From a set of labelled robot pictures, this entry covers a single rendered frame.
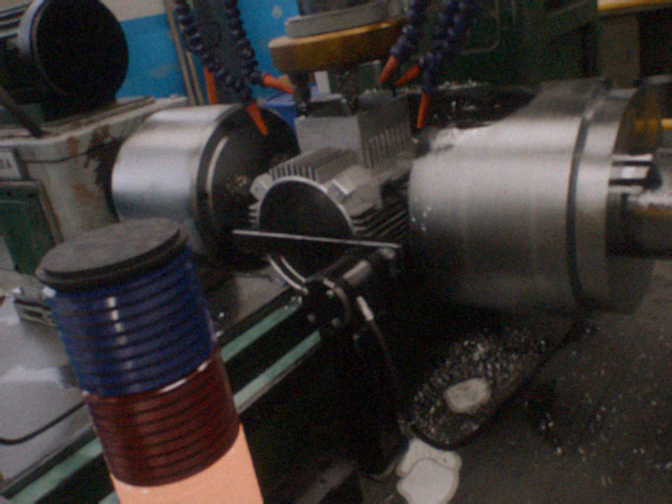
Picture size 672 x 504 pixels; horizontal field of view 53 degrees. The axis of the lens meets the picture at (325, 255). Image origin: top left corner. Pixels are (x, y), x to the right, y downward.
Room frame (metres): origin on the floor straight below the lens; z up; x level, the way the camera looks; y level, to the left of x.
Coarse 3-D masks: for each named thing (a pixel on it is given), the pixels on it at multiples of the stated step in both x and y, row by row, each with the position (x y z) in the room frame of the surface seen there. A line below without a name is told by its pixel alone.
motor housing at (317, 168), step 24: (288, 168) 0.80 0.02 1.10; (312, 168) 0.77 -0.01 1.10; (336, 168) 0.79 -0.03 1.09; (360, 168) 0.82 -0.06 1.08; (384, 168) 0.83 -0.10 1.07; (408, 168) 0.83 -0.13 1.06; (264, 192) 0.82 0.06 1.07; (288, 192) 0.87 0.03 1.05; (312, 192) 0.92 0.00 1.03; (264, 216) 0.84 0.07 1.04; (288, 216) 0.88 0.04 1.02; (312, 216) 0.91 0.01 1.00; (336, 216) 0.94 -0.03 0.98; (360, 216) 0.75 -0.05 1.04; (384, 216) 0.76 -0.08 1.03; (408, 240) 0.81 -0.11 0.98; (288, 264) 0.84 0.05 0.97; (312, 264) 0.85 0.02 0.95
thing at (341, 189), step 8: (416, 136) 0.89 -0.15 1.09; (408, 144) 0.89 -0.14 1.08; (416, 144) 0.88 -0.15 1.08; (264, 176) 0.84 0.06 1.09; (344, 176) 0.76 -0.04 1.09; (256, 184) 0.83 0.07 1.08; (264, 184) 0.82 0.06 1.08; (336, 184) 0.75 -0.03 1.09; (344, 184) 0.75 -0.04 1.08; (352, 184) 0.75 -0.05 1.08; (256, 192) 0.83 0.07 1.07; (328, 192) 0.75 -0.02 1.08; (336, 192) 0.75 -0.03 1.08; (344, 192) 0.74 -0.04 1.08; (352, 192) 0.75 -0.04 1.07; (336, 200) 0.75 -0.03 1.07; (344, 200) 0.74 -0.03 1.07; (272, 272) 0.83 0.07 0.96; (280, 280) 0.83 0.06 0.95
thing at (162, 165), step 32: (160, 128) 1.00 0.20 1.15; (192, 128) 0.95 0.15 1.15; (224, 128) 0.94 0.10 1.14; (256, 128) 0.98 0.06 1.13; (288, 128) 1.04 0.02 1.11; (128, 160) 0.99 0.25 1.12; (160, 160) 0.94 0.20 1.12; (192, 160) 0.90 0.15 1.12; (224, 160) 0.93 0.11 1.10; (256, 160) 0.97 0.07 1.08; (288, 160) 0.98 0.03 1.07; (128, 192) 0.97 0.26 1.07; (160, 192) 0.92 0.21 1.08; (192, 192) 0.88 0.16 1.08; (224, 192) 0.92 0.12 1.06; (192, 224) 0.88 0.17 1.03; (224, 224) 0.91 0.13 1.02; (224, 256) 0.90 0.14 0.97; (256, 256) 0.94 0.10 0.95
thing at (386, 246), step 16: (240, 240) 0.82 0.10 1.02; (256, 240) 0.81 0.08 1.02; (272, 240) 0.79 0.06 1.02; (288, 240) 0.77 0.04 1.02; (304, 240) 0.75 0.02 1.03; (320, 240) 0.74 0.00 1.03; (336, 240) 0.72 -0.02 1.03; (352, 240) 0.71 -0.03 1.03; (368, 240) 0.70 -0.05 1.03; (384, 240) 0.69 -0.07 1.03; (400, 240) 0.68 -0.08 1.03; (288, 256) 0.77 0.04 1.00; (304, 256) 0.76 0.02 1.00; (320, 256) 0.74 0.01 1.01; (336, 256) 0.72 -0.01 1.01; (400, 256) 0.67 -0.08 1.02
